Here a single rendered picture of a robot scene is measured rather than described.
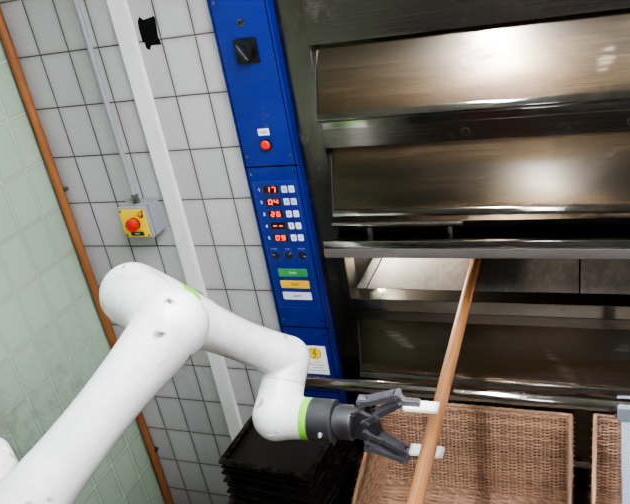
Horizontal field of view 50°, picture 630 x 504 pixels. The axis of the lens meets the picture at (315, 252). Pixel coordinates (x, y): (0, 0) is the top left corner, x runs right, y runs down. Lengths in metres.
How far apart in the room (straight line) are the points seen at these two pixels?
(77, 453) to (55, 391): 1.14
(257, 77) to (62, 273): 0.93
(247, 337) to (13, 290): 0.90
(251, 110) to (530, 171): 0.71
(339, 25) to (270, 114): 0.28
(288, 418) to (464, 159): 0.75
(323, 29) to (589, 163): 0.69
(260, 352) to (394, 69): 0.73
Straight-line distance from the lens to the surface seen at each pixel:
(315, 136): 1.77
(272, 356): 1.49
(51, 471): 1.17
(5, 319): 2.12
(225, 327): 1.40
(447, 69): 1.65
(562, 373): 1.96
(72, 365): 2.34
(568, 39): 1.63
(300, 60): 1.73
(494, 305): 1.87
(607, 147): 1.70
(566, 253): 1.62
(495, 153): 1.71
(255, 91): 1.76
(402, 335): 2.00
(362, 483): 1.99
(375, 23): 1.66
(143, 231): 2.05
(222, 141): 1.89
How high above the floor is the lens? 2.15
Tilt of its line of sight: 25 degrees down
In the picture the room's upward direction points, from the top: 11 degrees counter-clockwise
